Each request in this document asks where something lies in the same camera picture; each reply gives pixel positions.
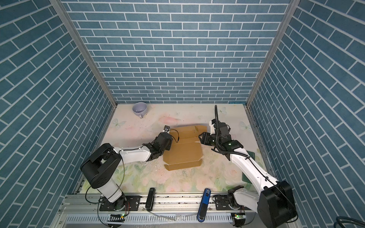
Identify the left aluminium corner post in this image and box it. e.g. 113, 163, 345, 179
49, 0, 117, 108

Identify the lavender ceramic cup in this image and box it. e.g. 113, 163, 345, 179
132, 102, 148, 119

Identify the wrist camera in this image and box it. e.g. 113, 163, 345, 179
209, 119, 215, 135
163, 125, 171, 133

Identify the right aluminium corner post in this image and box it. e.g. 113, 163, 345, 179
246, 0, 300, 108

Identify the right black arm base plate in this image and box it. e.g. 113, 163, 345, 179
212, 194, 257, 211

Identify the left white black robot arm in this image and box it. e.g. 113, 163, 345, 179
80, 132, 174, 203

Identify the aluminium corner post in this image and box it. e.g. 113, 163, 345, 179
49, 0, 117, 108
246, 0, 300, 108

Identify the brown cardboard paper box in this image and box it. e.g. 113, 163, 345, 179
163, 125, 207, 171

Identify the dark green phone case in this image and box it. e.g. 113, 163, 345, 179
241, 151, 255, 184

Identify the black marker pen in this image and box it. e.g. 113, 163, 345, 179
145, 188, 156, 211

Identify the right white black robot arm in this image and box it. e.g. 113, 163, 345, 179
199, 110, 298, 228

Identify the aluminium front rail frame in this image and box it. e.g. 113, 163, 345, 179
51, 193, 264, 228

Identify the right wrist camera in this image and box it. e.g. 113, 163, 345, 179
209, 119, 215, 135

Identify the blue black stapler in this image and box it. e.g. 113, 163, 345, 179
197, 188, 211, 222

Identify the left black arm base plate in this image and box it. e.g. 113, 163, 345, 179
99, 195, 141, 212

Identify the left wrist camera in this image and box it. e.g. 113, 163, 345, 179
163, 125, 171, 133

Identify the black cable bottom right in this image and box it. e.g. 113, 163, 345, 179
333, 216, 365, 228

